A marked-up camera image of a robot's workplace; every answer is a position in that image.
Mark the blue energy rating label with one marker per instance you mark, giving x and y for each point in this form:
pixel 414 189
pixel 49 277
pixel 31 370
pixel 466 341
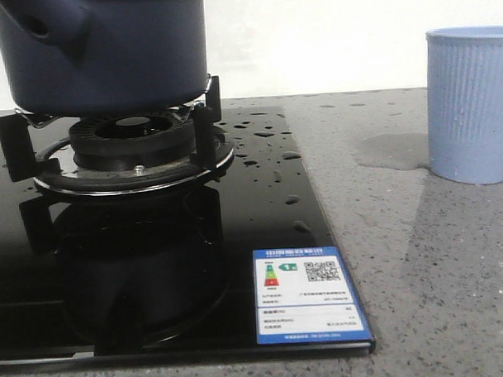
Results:
pixel 304 295

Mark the black glass gas stove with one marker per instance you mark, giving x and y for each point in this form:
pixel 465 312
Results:
pixel 164 277

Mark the black gas burner head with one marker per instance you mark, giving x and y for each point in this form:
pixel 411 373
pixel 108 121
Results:
pixel 121 143

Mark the black pot support grate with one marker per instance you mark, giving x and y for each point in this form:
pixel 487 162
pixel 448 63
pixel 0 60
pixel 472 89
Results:
pixel 54 169

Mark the dark blue cooking pot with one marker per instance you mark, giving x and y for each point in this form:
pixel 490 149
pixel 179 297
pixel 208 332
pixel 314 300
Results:
pixel 78 58

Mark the light blue ribbed cup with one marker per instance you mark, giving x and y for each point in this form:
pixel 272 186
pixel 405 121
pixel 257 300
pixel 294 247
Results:
pixel 465 103

